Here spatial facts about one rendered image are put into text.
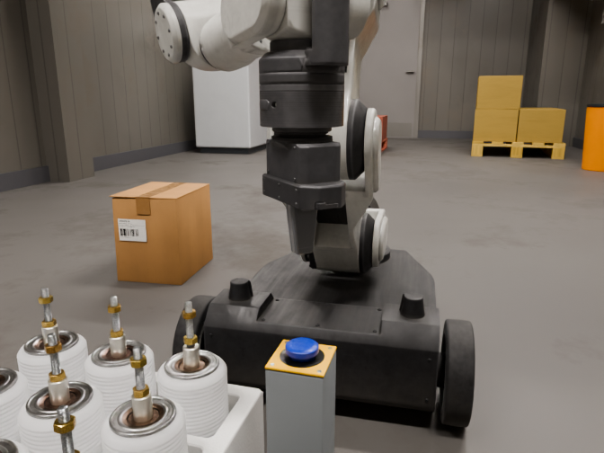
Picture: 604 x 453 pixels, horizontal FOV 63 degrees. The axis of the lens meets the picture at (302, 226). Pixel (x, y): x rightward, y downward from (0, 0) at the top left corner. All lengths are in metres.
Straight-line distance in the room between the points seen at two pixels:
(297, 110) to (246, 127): 5.20
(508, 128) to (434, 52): 2.90
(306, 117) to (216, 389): 0.40
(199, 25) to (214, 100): 5.10
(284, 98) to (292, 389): 0.32
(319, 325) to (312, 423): 0.38
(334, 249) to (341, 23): 0.69
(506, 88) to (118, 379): 5.40
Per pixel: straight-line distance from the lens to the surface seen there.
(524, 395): 1.21
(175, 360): 0.74
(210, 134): 5.86
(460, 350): 0.95
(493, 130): 5.82
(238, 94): 5.71
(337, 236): 1.09
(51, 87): 4.16
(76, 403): 0.69
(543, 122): 5.83
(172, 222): 1.68
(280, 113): 0.49
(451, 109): 8.37
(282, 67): 0.49
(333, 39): 0.47
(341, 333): 0.95
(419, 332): 0.95
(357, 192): 0.92
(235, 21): 0.54
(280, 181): 0.52
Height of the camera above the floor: 0.61
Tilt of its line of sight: 14 degrees down
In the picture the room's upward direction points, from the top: straight up
